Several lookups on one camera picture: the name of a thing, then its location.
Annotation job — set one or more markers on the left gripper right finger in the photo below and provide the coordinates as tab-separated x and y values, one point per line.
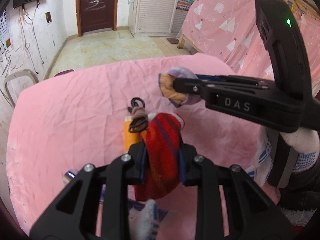
230	205

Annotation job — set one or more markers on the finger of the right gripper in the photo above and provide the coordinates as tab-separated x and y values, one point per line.
231	79
198	87

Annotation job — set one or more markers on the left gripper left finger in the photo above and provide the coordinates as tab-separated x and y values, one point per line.
94	204

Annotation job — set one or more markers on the purple knitted sock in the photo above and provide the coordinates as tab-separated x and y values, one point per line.
172	85

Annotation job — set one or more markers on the orange thread spool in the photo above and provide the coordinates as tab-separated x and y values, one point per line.
129	138

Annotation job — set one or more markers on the red striped sock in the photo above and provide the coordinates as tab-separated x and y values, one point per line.
162	140

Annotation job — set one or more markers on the left white gloved hand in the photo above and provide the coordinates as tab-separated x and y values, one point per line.
144	224

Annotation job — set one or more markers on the pink patterned hanging sheet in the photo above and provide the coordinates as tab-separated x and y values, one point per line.
226	29

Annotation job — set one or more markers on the pink bed sheet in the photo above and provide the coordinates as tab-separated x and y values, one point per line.
68	121

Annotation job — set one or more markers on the white louvered wardrobe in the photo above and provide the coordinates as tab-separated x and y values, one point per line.
158	18

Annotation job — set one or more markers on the purple white step stool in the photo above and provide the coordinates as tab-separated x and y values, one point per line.
64	72

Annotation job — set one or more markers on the dark brown door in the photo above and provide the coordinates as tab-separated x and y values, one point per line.
96	15

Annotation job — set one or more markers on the eye chart poster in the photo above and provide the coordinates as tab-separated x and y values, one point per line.
5	31

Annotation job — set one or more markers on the grey metal chair frame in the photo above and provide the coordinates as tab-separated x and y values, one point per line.
16	82

